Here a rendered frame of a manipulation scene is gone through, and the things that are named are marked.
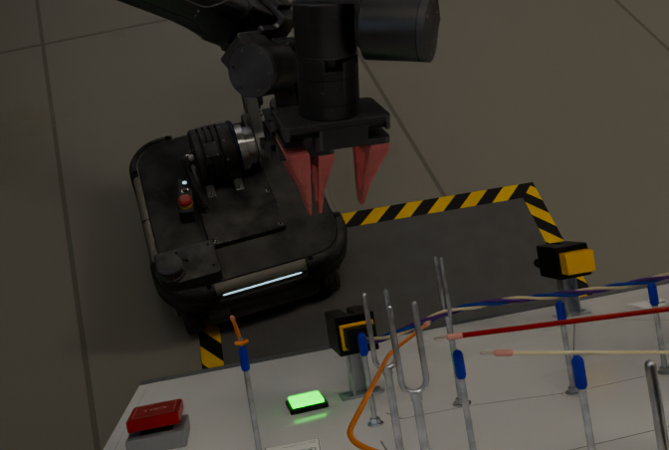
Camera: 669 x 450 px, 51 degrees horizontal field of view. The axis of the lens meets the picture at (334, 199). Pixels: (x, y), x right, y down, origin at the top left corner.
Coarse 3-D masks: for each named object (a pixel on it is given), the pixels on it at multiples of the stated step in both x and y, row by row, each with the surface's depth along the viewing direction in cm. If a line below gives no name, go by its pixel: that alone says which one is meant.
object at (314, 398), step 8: (312, 392) 75; (288, 400) 75; (296, 400) 73; (304, 400) 73; (312, 400) 72; (320, 400) 73; (288, 408) 73; (296, 408) 72; (304, 408) 72; (312, 408) 72; (320, 408) 72
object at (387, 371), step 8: (384, 296) 51; (368, 312) 51; (368, 320) 51; (368, 328) 51; (368, 336) 51; (376, 360) 51; (392, 360) 51; (384, 368) 51; (384, 376) 51; (392, 384) 51; (392, 392) 51; (392, 400) 51; (392, 408) 51; (392, 416) 51; (392, 424) 51; (400, 432) 51; (400, 440) 51; (400, 448) 51
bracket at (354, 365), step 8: (352, 360) 76; (360, 360) 76; (352, 368) 76; (360, 368) 76; (352, 376) 74; (360, 376) 76; (352, 384) 74; (360, 384) 76; (344, 392) 75; (352, 392) 74; (360, 392) 75; (376, 392) 74; (344, 400) 74
